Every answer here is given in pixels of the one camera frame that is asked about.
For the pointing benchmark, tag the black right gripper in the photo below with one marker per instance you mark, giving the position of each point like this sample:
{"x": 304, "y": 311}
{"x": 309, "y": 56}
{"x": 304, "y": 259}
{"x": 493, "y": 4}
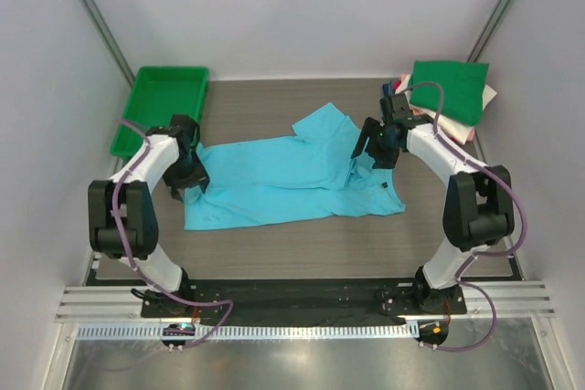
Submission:
{"x": 388, "y": 160}

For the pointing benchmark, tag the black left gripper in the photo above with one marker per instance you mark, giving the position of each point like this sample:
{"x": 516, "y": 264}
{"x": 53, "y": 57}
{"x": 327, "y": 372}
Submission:
{"x": 197, "y": 177}

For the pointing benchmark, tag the light blue t shirt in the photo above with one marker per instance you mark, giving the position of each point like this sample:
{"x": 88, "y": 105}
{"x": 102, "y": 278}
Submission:
{"x": 305, "y": 176}

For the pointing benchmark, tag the green plastic tray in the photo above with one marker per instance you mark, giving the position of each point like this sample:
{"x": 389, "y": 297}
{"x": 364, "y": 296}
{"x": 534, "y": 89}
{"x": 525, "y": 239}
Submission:
{"x": 159, "y": 92}

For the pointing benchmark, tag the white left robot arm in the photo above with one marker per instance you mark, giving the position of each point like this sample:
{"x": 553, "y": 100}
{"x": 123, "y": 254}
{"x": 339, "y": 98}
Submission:
{"x": 122, "y": 217}

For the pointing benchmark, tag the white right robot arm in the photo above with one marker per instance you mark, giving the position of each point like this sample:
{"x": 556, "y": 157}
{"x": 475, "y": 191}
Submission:
{"x": 478, "y": 210}

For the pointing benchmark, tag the folded navy t shirt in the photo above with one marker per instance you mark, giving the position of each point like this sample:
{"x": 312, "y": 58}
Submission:
{"x": 387, "y": 89}

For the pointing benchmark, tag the folded cream t shirt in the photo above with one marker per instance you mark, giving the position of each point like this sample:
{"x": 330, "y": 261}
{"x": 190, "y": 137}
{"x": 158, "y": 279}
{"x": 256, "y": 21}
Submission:
{"x": 457, "y": 131}

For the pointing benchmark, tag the folded green t shirt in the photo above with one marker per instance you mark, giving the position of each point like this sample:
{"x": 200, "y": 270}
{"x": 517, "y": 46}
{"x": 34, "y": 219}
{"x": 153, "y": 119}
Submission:
{"x": 462, "y": 84}

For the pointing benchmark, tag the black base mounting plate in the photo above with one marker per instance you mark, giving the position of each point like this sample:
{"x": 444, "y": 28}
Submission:
{"x": 326, "y": 302}

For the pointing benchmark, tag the slotted grey cable duct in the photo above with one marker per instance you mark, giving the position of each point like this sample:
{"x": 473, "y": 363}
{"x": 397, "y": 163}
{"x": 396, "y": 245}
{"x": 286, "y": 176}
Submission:
{"x": 181, "y": 332}

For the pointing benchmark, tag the aluminium frame rail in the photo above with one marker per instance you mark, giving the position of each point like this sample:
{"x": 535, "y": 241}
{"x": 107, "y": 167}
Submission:
{"x": 512, "y": 299}

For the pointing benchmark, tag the left aluminium corner post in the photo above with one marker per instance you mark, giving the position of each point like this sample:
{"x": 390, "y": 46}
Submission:
{"x": 96, "y": 17}

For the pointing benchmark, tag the aluminium corner post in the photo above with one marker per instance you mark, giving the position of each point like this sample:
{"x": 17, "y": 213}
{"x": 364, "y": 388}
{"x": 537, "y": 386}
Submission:
{"x": 96, "y": 17}
{"x": 494, "y": 21}

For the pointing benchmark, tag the right aluminium corner post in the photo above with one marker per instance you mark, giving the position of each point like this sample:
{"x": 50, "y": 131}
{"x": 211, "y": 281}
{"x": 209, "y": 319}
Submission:
{"x": 494, "y": 21}

